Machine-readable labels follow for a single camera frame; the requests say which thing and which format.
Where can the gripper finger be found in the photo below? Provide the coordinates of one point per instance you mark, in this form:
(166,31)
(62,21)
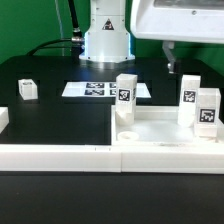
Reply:
(168,47)

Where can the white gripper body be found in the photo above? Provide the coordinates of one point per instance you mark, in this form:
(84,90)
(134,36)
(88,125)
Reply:
(199,21)

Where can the white square table top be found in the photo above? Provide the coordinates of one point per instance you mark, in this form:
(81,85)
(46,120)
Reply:
(157,125)

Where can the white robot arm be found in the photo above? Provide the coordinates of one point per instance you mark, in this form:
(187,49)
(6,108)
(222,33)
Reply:
(107,41)

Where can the white fiducial marker base sheet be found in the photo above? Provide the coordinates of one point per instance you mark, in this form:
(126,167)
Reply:
(89,89)

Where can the white front fence rail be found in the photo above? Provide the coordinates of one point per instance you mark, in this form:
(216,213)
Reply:
(165,159)

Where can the white fence rail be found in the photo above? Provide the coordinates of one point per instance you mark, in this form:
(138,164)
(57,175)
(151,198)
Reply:
(165,159)
(4,118)

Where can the white left fence rail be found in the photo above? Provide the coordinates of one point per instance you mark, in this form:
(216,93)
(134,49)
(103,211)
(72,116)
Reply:
(4,118)

